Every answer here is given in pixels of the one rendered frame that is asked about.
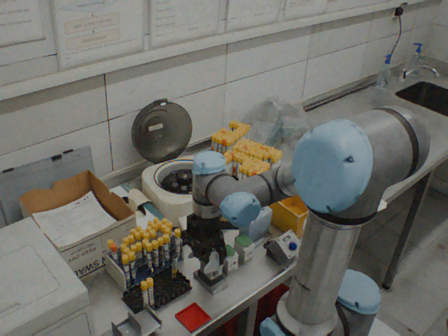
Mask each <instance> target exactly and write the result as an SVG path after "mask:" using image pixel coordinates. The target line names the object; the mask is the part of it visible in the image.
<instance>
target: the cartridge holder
mask: <svg viewBox="0 0 448 336"><path fill-rule="evenodd" d="M194 276H195V277H196V279H197V280H199V281H200V283H201V284H203V285H204V287H206V288H207V289H209V290H210V291H211V292H212V293H213V294H214V293H216V292H218V291H219V290H220V289H222V288H225V287H227V286H228V285H229V282H228V281H227V280H225V279H224V273H223V272H222V273H221V274H220V275H219V276H217V277H214V278H213V279H211V280H210V279H209V278H208V277H207V276H205V275H204V273H202V272H201V271H200V268H199V269H198V270H196V271H195V272H194Z"/></svg>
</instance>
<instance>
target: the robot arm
mask: <svg viewBox="0 0 448 336"><path fill-rule="evenodd" d="M429 152H430V133H429V131H428V129H427V127H426V125H425V123H424V121H423V120H421V119H420V117H419V116H418V115H417V114H416V113H414V112H413V111H411V110H408V109H407V108H404V107H401V106H383V107H379V108H377V109H375V110H369V111H366V112H363V113H360V114H356V115H354V116H352V117H346V118H343V119H335V120H333V121H329V122H326V123H324V124H323V125H321V126H318V127H315V128H313V129H312V130H310V131H308V132H307V133H306V134H304V135H303V136H302V138H301V139H300V140H299V142H298V144H297V145H296V147H295V150H294V154H293V157H292V162H288V163H287V164H282V165H280V166H277V167H275V168H273V169H270V170H267V171H264V172H262V173H260V174H256V175H254V176H251V177H248V178H244V179H242V180H239V181H237V180H235V179H234V178H233V177H232V176H231V175H230V174H228V173H227V172H226V159H225V157H224V156H223V155H222V154H220V153H218V152H214V151H205V152H201V153H200V154H197V155H196V156H195V158H194V162H193V169H192V173H193V181H192V211H193V213H192V214H190V215H187V216H186V230H184V231H183V232H182V246H186V245H188V246H189V247H190V250H192V251H191V252H190V253H189V255H188V258H196V259H198V260H199V261H201V260H203V259H204V258H208V257H209V256H210V262H209V264H208V265H206V267H205V268H204V273H205V274H208V273H212V272H214V276H215V277H216V276H218V274H219V273H220V271H221V270H222V267H223V265H224V264H225V261H226V256H227V251H226V243H225V239H224V235H223V233H222V232H221V230H238V229H239V227H246V226H248V225H250V224H251V223H252V221H255V220H256V219H257V218H258V216H259V214H260V212H261V208H264V207H267V206H269V205H272V204H274V203H276V202H280V201H281V200H284V199H287V198H292V197H294V196H297V195H299V197H300V199H301V200H302V201H303V204H304V206H306V208H307V209H308V215H307V219H306V224H305V228H304V232H303V236H302V241H301V245H300V249H299V252H298V258H297V262H296V266H295V268H294V275H293V278H292V282H291V286H290V290H289V291H287V292H285V293H284V295H283V296H281V298H280V300H279V301H278V304H277V309H276V312H275V314H274V315H273V316H272V317H270V318H267V319H266V320H264V321H263V322H262V323H261V325H260V333H261V336H368V335H369V333H370V330H371V327H372V325H373V323H374V319H375V316H376V313H377V312H378V310H379V307H380V305H379V304H380V301H381V296H382V295H381V291H380V289H379V288H378V286H377V284H376V282H374V281H373V280H372V279H371V278H370V277H369V276H365V275H364V274H363V273H361V272H358V271H353V270H348V269H347V267H348V265H349V262H350V259H351V256H352V253H353V251H354V248H355V245H356V242H357V238H358V234H359V231H360V229H361V226H362V225H364V224H367V223H368V222H370V221H371V220H373V219H374V217H375V216H376V214H377V212H378V206H379V205H380V202H381V200H382V196H383V193H384V192H385V191H386V190H387V188H388V187H390V186H393V185H394V184H397V183H399V182H401V181H403V180H405V179H407V178H408V177H412V176H413V175H414V174H415V173H417V172H418V171H419V170H420V169H421V167H422V166H423V165H424V164H425V163H426V159H427V157H428V154H429ZM185 234H186V235H187V236H188V237H189V240H187V241H185V242H184V235H185Z"/></svg>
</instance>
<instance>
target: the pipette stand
mask: <svg viewBox="0 0 448 336"><path fill-rule="evenodd" d="M271 215H272V209H270V208H268V207H264V208H261V212H260V214H259V216H258V218H257V219H256V220H255V221H252V223H251V224H250V225H248V226H246V227H239V230H238V235H236V236H235V237H234V239H236V238H237V237H239V236H241V235H243V234H245V235H246V236H248V237H249V238H251V239H252V240H253V241H254V244H255V246H254V248H255V247H257V246H259V245H260V244H262V243H263V242H264V241H266V240H267V239H269V238H271V237H272V236H273V234H272V233H271V232H269V231H270V221H271Z"/></svg>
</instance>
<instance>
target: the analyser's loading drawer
mask: <svg viewBox="0 0 448 336"><path fill-rule="evenodd" d="M127 316H128V318H126V319H125V320H123V321H121V322H120V323H118V324H116V325H115V324H114V323H112V322H111V327H112V329H110V330H108V331H107V332H105V333H103V334H101V335H99V336H147V335H148V334H150V333H151V332H152V331H156V330H157V329H158V328H159V329H160V330H162V319H161V318H160V317H159V316H158V314H157V313H156V312H155V311H154V309H153V308H151V307H150V306H149V305H148V304H147V303H145V309H144V310H143V311H141V312H139V313H138V314H135V315H134V316H133V315H132V314H131V313H130V312H129V311H128V313H127ZM126 331H129V333H128V334H127V333H126Z"/></svg>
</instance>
